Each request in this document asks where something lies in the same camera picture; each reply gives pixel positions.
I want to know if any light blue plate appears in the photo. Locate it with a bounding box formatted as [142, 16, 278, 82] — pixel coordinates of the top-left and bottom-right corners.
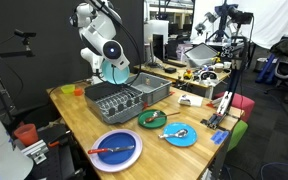
[101, 59, 131, 85]

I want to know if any green plate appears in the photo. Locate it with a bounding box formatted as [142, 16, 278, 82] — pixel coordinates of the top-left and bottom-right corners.
[137, 109, 168, 130]

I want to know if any dark blue plate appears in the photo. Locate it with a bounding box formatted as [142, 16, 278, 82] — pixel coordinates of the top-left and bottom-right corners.
[97, 132, 137, 165]

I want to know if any bright blue plate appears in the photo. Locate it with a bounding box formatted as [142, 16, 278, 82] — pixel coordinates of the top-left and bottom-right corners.
[163, 122, 198, 148]

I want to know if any large lavender plate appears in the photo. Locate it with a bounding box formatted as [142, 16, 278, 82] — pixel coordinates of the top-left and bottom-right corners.
[89, 128, 144, 173]

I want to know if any grey plastic tub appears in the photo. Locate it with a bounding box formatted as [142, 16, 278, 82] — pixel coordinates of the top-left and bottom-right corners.
[125, 72, 173, 107]

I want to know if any silver metal spoon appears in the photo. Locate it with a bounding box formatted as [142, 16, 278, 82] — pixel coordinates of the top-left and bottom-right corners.
[157, 128, 189, 140]
[149, 110, 168, 120]

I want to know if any black power adapter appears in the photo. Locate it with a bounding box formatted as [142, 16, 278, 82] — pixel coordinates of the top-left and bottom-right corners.
[164, 67, 178, 75]

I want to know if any wooden office desk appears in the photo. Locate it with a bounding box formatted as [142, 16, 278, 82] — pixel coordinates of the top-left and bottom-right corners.
[133, 59, 232, 100]

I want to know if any yellow toy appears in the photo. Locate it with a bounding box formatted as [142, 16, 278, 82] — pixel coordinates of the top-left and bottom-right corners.
[183, 69, 194, 81]

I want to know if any white paper packet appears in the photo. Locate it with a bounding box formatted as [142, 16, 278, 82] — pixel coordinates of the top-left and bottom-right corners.
[177, 94, 204, 108]

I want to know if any small orange cup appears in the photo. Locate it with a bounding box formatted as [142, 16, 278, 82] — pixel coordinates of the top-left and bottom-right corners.
[73, 87, 85, 97]

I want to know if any white headset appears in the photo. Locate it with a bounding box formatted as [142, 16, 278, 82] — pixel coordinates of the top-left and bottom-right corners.
[199, 69, 219, 83]

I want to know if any translucent grey storage bin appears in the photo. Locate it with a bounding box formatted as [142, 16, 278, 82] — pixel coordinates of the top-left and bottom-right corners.
[183, 42, 219, 69]

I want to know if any lime green bowl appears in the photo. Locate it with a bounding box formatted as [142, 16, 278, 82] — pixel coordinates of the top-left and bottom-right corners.
[60, 83, 76, 95]

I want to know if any white cup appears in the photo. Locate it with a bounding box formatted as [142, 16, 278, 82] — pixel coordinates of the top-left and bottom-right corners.
[214, 62, 225, 74]

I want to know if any blue tape piece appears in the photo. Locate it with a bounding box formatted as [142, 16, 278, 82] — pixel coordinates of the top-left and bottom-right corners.
[210, 129, 230, 145]

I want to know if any pink stool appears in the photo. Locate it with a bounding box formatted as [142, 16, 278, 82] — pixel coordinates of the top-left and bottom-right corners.
[213, 92, 256, 123]

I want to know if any green stool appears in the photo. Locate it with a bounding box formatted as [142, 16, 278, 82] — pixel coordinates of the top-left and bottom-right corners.
[227, 119, 249, 153]

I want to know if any black cart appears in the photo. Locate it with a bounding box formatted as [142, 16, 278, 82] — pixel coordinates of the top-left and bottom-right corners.
[33, 124, 87, 180]

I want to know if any red plastic cup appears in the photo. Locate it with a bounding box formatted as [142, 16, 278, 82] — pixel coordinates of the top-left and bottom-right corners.
[13, 123, 40, 147]

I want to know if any white rounded machine housing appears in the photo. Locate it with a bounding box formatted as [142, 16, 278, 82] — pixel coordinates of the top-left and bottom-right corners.
[0, 104, 34, 180]

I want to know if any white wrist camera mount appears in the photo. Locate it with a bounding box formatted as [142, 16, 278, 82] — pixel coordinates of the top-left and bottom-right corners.
[109, 55, 131, 72]

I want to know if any grey wire dish drainer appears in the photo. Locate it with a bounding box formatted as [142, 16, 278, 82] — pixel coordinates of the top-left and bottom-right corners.
[83, 81, 145, 125]

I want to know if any red-handled knife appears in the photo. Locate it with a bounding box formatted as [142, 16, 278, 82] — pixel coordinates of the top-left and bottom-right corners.
[87, 145, 136, 156]

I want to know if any black aluminium camera stand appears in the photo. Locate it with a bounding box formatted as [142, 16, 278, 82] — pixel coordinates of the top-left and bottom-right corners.
[200, 33, 252, 131]

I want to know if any orange-handled tool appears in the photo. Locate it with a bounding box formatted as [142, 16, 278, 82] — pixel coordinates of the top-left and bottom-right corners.
[47, 130, 72, 149]

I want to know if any black camera atop stand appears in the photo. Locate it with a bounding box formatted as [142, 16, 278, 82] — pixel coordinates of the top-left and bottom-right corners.
[227, 6, 255, 25]

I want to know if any aluminium bracket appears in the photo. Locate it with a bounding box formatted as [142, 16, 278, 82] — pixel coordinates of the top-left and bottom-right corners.
[20, 139, 50, 165]

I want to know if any black camera on boom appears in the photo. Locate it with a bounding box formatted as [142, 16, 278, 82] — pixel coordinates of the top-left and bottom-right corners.
[0, 29, 38, 60]

